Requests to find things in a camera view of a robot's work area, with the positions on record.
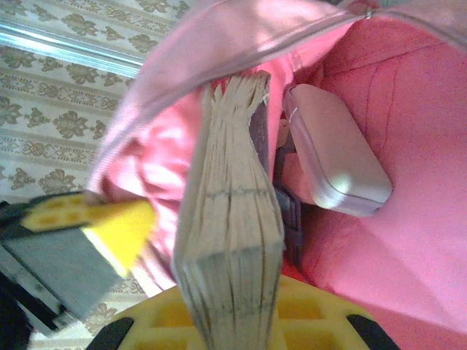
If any pink student backpack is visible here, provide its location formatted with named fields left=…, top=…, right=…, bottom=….
left=85, top=0, right=467, bottom=350

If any aluminium corner post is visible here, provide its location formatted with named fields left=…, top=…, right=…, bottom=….
left=0, top=17, right=147, bottom=76

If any navy book with yellow label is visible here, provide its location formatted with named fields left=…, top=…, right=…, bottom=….
left=171, top=69, right=285, bottom=350

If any dark teal notebook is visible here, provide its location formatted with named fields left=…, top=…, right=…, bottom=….
left=273, top=145, right=304, bottom=271

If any pale green pencil case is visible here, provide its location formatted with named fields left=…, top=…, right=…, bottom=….
left=282, top=83, right=394, bottom=219

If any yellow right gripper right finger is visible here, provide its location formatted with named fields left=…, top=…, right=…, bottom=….
left=269, top=275, right=401, bottom=350

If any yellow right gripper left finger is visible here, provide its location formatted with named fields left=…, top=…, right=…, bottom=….
left=87, top=286, right=205, bottom=350

